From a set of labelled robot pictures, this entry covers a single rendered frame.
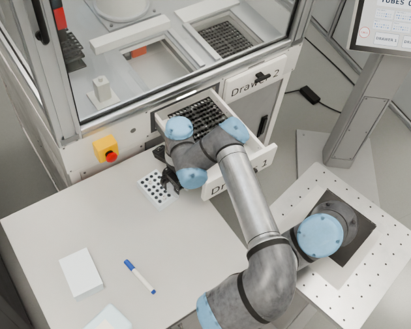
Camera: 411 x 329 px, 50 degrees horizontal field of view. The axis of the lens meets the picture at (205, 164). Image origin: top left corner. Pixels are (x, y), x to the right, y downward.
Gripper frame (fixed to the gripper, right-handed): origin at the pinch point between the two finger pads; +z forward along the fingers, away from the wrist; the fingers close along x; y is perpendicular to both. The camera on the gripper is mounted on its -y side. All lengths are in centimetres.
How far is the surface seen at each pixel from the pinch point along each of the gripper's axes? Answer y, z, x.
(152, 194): -3.8, 2.9, -5.5
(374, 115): 14, 31, 116
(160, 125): -19.4, -6.7, 10.2
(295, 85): -49, 81, 147
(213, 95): -18.2, -7.3, 34.2
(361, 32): 0, -20, 93
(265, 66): -15, -11, 57
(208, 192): 10.9, -5.2, 5.9
